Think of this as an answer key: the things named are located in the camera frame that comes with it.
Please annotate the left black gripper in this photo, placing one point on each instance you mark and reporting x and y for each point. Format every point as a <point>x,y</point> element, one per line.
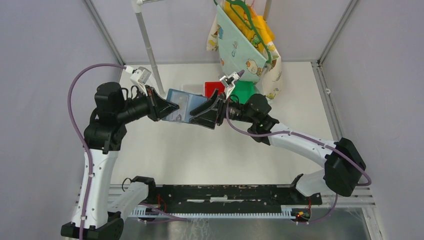
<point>158,107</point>

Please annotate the yellow garment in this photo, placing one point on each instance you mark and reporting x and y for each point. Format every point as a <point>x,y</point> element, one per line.
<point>253,28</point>

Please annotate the white slotted cable duct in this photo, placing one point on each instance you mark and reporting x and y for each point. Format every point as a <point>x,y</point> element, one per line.
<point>145,212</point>

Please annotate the white clothes rack stand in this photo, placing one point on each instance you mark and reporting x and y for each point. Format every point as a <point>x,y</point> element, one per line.
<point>137,8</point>

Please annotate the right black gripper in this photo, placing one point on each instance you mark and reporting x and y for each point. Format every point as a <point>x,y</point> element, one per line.
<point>209,118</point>

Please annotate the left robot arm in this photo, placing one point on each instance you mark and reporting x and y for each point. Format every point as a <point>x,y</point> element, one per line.
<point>95,218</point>

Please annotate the blue card holder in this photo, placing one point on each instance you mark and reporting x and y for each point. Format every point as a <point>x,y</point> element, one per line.
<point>186,102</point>

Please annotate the green clothes hanger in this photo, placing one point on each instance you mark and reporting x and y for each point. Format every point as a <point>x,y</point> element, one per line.
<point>240,36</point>

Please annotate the white plastic bin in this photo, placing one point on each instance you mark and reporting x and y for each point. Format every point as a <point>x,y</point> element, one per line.
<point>193,88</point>

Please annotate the mint cartoon print cloth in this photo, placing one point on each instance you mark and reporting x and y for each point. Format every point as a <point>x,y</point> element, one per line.
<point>268,81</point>

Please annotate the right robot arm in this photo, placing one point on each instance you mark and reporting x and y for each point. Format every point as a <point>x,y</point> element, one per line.
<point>342,167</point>

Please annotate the green plastic bin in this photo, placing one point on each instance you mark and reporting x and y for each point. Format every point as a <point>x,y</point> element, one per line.
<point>242,92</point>

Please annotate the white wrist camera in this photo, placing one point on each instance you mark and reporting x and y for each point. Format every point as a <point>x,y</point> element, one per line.
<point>139,77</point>
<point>229,83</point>

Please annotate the red plastic bin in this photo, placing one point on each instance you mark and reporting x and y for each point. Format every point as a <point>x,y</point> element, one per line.
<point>210,88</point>

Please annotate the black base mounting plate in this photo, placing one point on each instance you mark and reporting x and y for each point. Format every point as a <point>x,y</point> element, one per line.
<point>228,199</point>

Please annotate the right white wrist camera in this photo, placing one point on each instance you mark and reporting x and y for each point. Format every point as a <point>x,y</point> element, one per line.
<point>229,83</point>

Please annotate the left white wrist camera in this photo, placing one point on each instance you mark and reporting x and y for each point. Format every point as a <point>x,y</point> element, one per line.
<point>139,77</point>

